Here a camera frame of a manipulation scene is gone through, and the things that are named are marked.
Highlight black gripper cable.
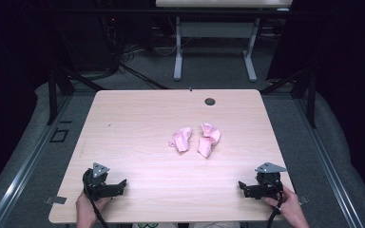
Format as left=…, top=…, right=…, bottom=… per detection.
left=83, top=170, right=109, bottom=228
left=262, top=179, right=284, bottom=228

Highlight aluminium floor rail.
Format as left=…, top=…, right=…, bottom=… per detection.
left=0, top=94, right=74, bottom=228
left=294, top=97, right=365, bottom=228

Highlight person's right hand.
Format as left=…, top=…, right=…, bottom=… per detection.
left=263, top=185, right=299, bottom=219

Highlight person's left hand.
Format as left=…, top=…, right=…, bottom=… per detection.
left=75, top=191, right=112, bottom=220

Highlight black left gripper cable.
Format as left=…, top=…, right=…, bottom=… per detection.
left=83, top=170, right=109, bottom=228

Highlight black horizontal frame bar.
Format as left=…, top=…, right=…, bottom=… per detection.
left=37, top=8, right=365, bottom=16

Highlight white desk with metal legs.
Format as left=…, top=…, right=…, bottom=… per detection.
left=155, top=0, right=295, bottom=83

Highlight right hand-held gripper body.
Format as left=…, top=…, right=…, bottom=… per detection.
left=254, top=161, right=288, bottom=200

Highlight dark equipment rack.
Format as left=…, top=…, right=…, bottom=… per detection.
left=94, top=0, right=123, bottom=72

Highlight black floor cables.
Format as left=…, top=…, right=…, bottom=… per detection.
left=88, top=44, right=172, bottom=90

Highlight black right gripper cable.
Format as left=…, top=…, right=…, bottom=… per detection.
left=262, top=179, right=284, bottom=228

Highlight pink sock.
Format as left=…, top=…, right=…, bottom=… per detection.
left=168, top=126, right=193, bottom=153
left=197, top=122, right=222, bottom=159

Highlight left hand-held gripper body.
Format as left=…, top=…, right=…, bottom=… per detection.
left=82, top=161, right=115, bottom=202

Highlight black metal frame post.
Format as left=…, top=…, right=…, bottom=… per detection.
left=47, top=65, right=107, bottom=126
left=259, top=66, right=317, bottom=129

